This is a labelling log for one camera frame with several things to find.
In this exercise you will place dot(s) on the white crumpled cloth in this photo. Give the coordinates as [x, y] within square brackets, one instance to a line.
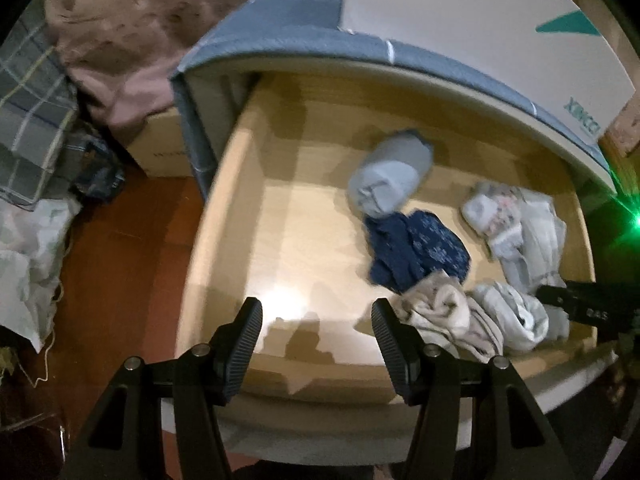
[25, 250]

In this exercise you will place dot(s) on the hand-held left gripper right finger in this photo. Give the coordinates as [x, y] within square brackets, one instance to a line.
[390, 340]

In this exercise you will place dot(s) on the navy patterned underwear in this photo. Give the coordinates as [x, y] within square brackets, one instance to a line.
[420, 250]

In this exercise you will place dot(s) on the pale blue underwear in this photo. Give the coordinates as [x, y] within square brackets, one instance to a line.
[540, 240]
[510, 310]

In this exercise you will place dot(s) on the dark patterned cloth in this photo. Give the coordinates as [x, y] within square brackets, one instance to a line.
[97, 170]

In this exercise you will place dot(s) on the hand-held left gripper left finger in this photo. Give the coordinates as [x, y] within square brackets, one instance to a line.
[245, 340]

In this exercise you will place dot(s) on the white cardboard box teal print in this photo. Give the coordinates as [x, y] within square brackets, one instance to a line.
[475, 20]

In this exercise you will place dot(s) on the blue grey rolled sock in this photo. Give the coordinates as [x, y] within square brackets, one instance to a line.
[387, 175]

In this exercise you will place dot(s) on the pink blanket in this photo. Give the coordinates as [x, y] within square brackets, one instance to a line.
[130, 35]

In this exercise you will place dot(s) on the brown cardboard box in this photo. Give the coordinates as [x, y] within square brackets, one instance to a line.
[160, 145]

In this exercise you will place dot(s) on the brown wooden frame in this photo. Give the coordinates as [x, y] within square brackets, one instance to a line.
[617, 160]

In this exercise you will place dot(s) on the grey plaid cloth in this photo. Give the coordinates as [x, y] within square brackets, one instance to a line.
[30, 110]

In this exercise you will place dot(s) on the white pink patterned sock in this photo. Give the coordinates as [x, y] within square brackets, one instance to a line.
[487, 212]

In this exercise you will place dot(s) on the wooden drawer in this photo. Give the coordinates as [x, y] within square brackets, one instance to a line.
[300, 220]

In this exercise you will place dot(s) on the beige underwear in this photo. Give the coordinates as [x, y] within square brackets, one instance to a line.
[440, 310]

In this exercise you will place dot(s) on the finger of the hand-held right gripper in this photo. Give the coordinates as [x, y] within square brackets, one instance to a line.
[575, 300]

